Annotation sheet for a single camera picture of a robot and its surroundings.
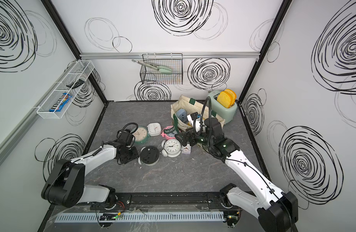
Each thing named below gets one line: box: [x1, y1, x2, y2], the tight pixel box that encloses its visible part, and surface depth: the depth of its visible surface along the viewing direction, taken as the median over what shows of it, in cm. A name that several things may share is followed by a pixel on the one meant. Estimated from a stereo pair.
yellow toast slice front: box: [216, 90, 231, 109], surface depth 96 cm
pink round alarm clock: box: [160, 125, 178, 140], surface depth 98 cm
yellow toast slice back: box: [223, 88, 238, 107], surface depth 96 cm
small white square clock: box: [181, 143, 192, 155], surface depth 93 cm
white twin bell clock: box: [161, 138, 182, 159], surface depth 91 cm
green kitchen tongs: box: [131, 59, 173, 74], surface depth 95 cm
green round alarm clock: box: [132, 125, 149, 144], surface depth 98 cm
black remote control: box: [66, 78, 86, 89], surface depth 82 cm
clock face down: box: [137, 145, 160, 166], surface depth 86 cm
